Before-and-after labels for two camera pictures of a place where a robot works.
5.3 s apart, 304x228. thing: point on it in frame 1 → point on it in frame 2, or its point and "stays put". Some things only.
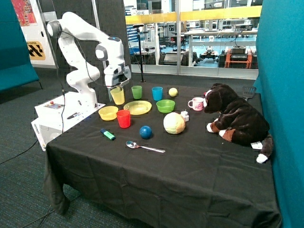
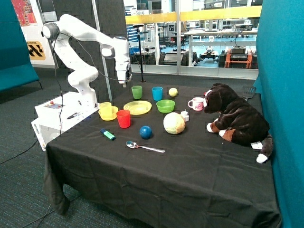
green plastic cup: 137,91 stays put
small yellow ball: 173,92 stays put
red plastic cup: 124,116 stays put
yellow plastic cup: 118,95 → 106,108
